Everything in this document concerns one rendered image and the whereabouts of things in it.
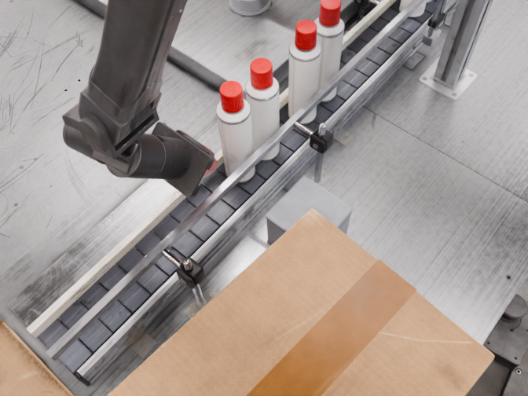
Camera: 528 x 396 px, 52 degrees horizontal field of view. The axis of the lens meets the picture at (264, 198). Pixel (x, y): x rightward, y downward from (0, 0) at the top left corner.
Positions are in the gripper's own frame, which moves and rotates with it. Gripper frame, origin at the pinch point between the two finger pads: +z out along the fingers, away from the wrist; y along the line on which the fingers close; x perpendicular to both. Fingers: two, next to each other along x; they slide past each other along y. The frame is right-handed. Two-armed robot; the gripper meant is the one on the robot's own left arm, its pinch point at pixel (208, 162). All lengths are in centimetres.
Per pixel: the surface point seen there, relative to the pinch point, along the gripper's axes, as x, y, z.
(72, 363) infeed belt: 32.0, -3.3, -13.5
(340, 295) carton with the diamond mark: -1.2, -30.5, -17.0
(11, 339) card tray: 37.9, 9.1, -12.6
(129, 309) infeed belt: 23.8, -3.5, -6.7
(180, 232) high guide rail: 9.4, -4.4, -5.6
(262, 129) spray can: -7.6, -1.7, 7.3
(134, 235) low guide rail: 15.1, 3.1, -4.3
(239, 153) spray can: -2.9, -1.8, 4.1
